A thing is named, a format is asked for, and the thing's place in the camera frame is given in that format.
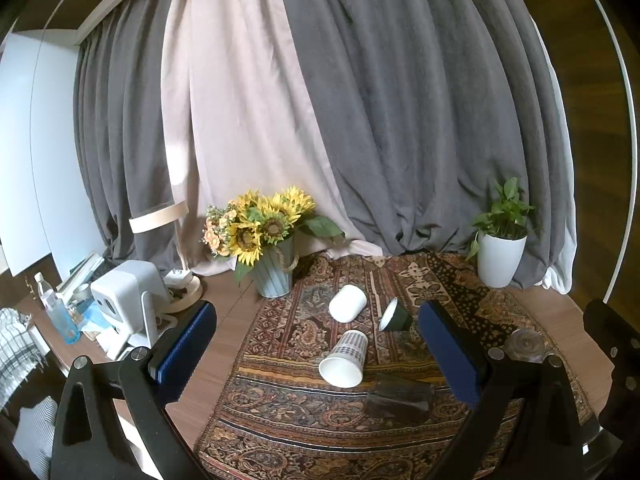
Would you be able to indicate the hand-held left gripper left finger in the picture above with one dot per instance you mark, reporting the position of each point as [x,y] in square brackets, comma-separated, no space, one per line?
[184,352]

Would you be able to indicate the blue liquid bottle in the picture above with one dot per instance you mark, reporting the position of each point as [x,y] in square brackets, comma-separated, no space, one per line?
[64,320]

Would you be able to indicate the wide dark grey curtain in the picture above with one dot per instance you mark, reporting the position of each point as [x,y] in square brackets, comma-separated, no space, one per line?
[425,110]

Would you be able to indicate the white box-shaped appliance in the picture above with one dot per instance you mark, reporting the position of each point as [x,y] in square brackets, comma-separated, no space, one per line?
[125,295]

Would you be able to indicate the dark green enamel cup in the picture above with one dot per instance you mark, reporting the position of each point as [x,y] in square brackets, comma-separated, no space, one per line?
[398,316]

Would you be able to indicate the dark smoky glass cup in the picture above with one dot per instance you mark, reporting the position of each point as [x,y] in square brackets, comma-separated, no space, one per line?
[400,398]

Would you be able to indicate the blue tissue pack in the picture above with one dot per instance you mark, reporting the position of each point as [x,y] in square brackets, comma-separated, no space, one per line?
[97,317]

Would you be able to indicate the white wardrobe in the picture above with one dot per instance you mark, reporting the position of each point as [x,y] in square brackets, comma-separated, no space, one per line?
[35,150]

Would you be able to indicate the white curtain rail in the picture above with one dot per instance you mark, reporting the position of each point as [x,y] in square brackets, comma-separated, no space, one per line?
[125,2]

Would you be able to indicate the narrow dark grey curtain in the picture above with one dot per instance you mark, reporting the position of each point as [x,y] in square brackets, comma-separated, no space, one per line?
[120,150]

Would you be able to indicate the white plant pot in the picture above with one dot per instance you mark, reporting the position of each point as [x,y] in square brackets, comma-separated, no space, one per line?
[501,260]

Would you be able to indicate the plain white cup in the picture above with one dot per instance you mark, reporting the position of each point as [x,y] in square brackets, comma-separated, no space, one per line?
[347,303]

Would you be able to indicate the clear bottle with white cap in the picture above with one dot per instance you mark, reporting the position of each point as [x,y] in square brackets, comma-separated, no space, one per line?
[44,290]

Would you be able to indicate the sunflower bouquet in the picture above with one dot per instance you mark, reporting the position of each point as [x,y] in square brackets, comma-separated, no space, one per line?
[260,227]

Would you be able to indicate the checked paper cup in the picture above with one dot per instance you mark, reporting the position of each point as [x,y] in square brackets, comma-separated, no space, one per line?
[345,357]

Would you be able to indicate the clear glass cup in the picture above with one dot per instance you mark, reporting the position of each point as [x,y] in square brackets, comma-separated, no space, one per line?
[524,345]

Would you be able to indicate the patterned paisley table runner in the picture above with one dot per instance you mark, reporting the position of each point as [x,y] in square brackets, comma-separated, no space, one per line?
[300,410]

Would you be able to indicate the ribbed blue-grey vase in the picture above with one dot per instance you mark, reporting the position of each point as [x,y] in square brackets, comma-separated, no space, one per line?
[274,275]

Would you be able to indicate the beige curtain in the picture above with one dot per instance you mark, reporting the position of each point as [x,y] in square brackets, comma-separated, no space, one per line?
[240,110]

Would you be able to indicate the white sheer curtain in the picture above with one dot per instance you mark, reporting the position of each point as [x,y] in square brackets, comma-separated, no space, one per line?
[562,210]

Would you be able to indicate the green leafy plant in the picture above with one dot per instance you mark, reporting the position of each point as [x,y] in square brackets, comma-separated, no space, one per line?
[502,215]

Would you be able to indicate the stack of books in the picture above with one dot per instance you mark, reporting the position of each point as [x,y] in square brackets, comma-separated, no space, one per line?
[80,272]

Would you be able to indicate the striped grey cushion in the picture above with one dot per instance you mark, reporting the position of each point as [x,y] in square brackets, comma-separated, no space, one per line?
[37,432]

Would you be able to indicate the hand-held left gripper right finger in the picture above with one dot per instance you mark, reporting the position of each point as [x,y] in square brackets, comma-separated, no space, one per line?
[450,355]

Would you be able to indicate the checked white cloth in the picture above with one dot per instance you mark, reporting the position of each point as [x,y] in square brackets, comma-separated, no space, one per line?
[17,345]

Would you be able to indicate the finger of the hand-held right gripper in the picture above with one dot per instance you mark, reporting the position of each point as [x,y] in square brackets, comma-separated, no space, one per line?
[612,332]
[622,405]

